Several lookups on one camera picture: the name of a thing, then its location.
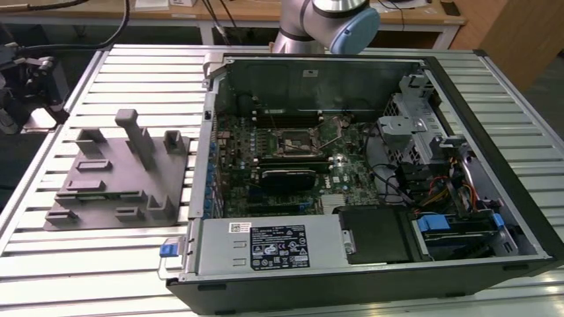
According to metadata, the white furniture foot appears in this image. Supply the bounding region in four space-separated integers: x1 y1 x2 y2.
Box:
0 110 20 135

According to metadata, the hard disk in blue carrier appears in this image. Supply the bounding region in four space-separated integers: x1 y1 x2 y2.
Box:
412 213 506 262

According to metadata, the yellow wire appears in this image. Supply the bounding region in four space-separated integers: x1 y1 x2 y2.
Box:
418 188 448 205

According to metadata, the black PC case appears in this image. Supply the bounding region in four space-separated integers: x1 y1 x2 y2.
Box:
156 52 564 316

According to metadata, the black office chair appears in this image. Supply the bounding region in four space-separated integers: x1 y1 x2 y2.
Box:
0 21 50 46

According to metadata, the black RAM stick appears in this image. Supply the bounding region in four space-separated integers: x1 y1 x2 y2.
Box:
259 163 332 174
259 157 331 166

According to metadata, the silver chipset heatsink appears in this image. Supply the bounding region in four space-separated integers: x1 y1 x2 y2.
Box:
322 194 347 215

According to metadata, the metal drive cage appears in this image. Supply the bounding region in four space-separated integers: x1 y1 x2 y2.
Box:
376 74 447 166

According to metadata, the grey parts rack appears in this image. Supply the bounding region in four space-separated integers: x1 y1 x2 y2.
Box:
43 108 194 232

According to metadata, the CPU socket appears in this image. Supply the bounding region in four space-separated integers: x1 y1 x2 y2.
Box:
275 127 319 157

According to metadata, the black drive bay box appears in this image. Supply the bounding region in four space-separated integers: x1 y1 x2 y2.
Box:
332 204 431 265

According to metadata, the metal locking lever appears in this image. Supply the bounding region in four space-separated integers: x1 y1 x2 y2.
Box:
318 131 346 149

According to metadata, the grey fan shroud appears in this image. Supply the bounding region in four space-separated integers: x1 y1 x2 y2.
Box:
454 145 492 212

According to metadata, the wooden cabinet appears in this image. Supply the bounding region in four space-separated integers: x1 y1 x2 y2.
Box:
448 0 564 90

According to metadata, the wooden desk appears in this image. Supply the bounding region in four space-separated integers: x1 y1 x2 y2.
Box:
0 0 470 50

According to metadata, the black graphics card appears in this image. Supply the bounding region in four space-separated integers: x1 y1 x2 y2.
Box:
259 168 316 194

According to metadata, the green motherboard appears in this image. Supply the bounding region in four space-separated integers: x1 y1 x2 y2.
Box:
211 112 384 219

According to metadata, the silver power supply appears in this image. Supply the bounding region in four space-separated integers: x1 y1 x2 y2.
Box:
194 216 350 277

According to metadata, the black wire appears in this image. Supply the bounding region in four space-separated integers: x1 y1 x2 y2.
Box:
368 161 418 207

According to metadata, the black RAM slot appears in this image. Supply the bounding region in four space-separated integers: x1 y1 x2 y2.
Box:
251 108 327 120
251 116 327 129

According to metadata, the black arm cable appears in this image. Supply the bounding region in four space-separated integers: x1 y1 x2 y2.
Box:
15 0 134 52

